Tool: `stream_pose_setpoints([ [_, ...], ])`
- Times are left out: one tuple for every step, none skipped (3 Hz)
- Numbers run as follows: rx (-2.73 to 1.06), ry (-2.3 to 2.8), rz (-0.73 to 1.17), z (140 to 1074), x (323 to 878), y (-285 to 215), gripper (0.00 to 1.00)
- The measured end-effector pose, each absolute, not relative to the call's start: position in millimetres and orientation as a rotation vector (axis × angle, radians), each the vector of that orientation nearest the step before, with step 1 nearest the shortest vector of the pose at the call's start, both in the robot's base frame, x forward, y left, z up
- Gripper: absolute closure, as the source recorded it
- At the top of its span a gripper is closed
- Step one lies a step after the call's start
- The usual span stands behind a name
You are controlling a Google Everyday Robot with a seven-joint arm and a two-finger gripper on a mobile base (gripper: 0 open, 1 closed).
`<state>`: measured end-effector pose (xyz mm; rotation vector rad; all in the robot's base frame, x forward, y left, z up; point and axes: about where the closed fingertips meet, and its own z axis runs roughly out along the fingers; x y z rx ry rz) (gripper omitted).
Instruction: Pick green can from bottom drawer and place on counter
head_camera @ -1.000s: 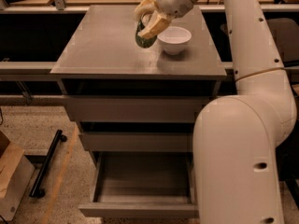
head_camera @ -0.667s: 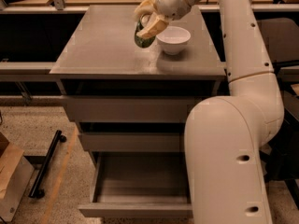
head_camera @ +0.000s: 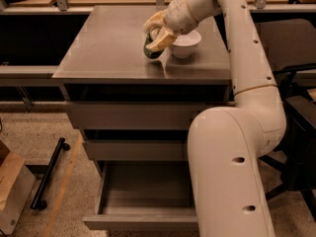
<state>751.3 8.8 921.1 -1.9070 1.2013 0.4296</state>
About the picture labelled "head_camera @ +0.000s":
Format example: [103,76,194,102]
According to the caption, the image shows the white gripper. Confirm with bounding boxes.
[143,0,198,51]

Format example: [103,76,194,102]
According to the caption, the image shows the green soda can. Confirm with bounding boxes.
[143,29,164,59]

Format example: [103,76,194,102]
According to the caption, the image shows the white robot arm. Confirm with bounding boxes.
[144,0,286,237]

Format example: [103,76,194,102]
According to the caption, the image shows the top grey drawer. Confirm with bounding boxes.
[65,84,229,130]

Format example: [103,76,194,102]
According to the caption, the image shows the grey drawer cabinet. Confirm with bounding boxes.
[52,5,239,180]

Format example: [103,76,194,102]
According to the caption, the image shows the middle grey drawer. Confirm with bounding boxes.
[83,129,188,161]

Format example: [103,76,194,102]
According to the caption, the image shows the bottom grey open drawer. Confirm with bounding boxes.
[83,161,198,231]

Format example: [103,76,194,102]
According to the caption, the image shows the white ceramic bowl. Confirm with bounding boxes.
[169,31,201,58]

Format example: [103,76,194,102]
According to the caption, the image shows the black office chair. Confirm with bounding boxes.
[259,19,316,219]

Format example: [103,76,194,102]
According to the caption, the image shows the wooden box on floor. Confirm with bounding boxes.
[0,140,36,237]

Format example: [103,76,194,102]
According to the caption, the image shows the black wheeled floor bar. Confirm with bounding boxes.
[30,137,71,210]

